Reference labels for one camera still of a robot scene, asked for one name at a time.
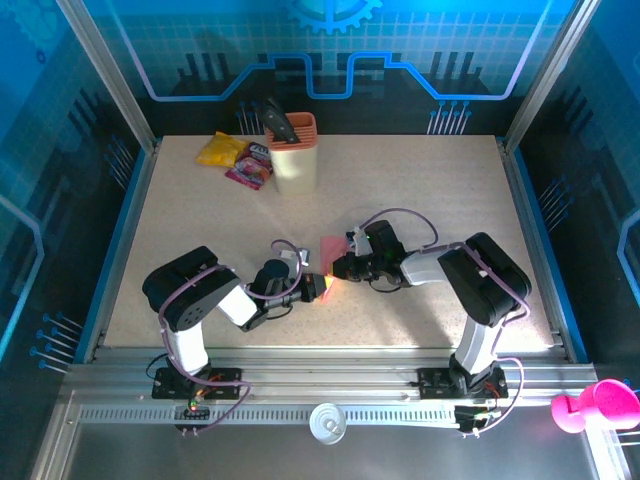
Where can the magenta plastic holder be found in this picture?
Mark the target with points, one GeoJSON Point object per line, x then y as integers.
{"type": "Point", "coordinates": [610, 400]}

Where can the yellow snack bag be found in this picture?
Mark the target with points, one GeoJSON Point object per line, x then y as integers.
{"type": "Point", "coordinates": [220, 150]}

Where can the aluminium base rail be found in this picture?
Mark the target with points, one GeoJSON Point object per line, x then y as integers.
{"type": "Point", "coordinates": [325, 375]}

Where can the small circuit board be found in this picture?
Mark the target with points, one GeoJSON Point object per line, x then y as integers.
{"type": "Point", "coordinates": [192, 411]}
{"type": "Point", "coordinates": [470, 417]}

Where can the white round lid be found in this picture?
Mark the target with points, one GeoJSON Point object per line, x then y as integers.
{"type": "Point", "coordinates": [327, 425]}

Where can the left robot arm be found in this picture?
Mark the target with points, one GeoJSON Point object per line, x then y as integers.
{"type": "Point", "coordinates": [235, 305]}

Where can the aluminium side rail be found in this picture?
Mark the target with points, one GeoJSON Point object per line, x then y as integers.
{"type": "Point", "coordinates": [127, 240]}
{"type": "Point", "coordinates": [532, 240]}

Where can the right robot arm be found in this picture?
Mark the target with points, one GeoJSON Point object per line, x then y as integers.
{"type": "Point", "coordinates": [425, 267]}

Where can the aluminium frame post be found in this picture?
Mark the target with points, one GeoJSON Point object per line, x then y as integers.
{"type": "Point", "coordinates": [550, 75]}
{"type": "Point", "coordinates": [107, 75]}

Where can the red snack bag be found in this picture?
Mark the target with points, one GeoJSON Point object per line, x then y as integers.
{"type": "Point", "coordinates": [250, 167]}

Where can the cream knife block orange top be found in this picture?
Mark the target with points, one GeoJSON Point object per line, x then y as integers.
{"type": "Point", "coordinates": [297, 170]}

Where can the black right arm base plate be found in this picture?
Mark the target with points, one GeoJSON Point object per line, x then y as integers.
{"type": "Point", "coordinates": [432, 382]}

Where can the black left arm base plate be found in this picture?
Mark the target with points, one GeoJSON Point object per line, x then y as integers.
{"type": "Point", "coordinates": [227, 382]}

